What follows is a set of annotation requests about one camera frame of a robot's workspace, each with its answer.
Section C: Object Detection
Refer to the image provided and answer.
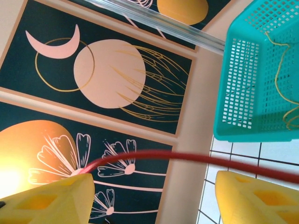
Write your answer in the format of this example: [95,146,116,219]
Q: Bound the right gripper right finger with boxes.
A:
[215,170,299,224]

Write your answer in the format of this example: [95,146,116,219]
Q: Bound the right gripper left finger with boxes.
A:
[0,173,96,224]

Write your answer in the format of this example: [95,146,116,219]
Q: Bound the red cable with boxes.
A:
[80,149,299,185]

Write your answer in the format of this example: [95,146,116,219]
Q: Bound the yellow cable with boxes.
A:
[263,31,299,131]

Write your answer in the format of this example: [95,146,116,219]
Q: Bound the teal plastic basket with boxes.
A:
[213,0,299,143]

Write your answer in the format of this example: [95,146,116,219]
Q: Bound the aluminium corner post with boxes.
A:
[79,0,226,56]

